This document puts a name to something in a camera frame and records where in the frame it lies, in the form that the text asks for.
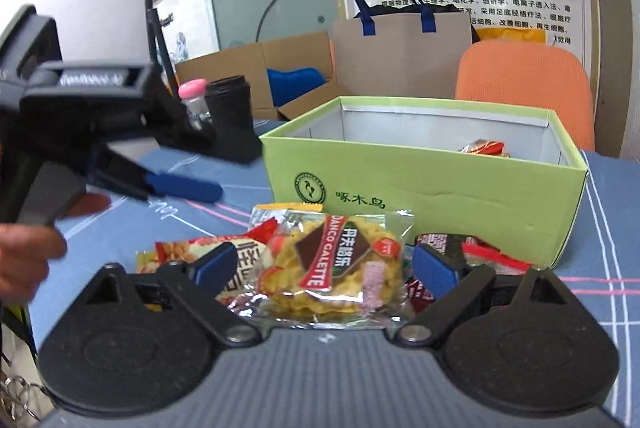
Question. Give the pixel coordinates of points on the blue cushion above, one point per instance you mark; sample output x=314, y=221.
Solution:
x=295, y=85

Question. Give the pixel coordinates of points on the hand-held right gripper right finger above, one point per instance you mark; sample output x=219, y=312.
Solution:
x=435, y=273

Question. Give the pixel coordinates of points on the maroon and pink snack packet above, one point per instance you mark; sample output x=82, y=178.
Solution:
x=440, y=243

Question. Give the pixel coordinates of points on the open cardboard box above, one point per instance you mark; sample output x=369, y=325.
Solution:
x=225, y=68

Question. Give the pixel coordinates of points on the green cardboard box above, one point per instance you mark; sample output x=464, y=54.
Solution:
x=450, y=198

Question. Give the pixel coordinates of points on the black stand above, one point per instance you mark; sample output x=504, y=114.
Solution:
x=162, y=48

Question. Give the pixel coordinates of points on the person's left hand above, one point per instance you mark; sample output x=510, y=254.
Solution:
x=25, y=258

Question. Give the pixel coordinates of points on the orange chair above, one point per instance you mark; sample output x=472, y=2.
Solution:
x=525, y=83

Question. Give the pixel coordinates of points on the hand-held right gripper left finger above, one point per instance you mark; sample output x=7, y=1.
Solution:
x=215, y=264

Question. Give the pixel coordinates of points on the orange peanut snack packet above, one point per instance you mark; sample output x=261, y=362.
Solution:
x=240, y=253

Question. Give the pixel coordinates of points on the small red snack packet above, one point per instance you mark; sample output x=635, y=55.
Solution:
x=482, y=149

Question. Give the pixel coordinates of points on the clear bottle with pink lid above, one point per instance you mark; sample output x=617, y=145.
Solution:
x=195, y=98

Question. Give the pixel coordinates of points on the clear red-edged dates packet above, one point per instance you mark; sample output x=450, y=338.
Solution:
x=495, y=255

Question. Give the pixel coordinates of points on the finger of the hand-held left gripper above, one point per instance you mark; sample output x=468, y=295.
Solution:
x=185, y=189

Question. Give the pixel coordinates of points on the yellow bag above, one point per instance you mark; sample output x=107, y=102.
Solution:
x=517, y=34

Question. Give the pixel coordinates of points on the black cup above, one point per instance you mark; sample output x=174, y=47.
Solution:
x=232, y=123

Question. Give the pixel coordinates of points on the clear cookie packet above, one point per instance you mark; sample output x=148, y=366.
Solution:
x=320, y=258

